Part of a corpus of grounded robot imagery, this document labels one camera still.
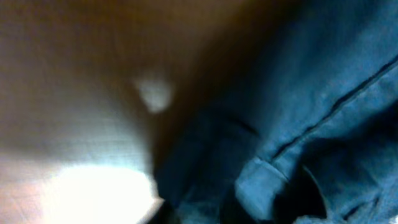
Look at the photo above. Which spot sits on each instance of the navy blue shorts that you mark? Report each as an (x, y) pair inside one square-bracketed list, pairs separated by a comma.
[(309, 135)]

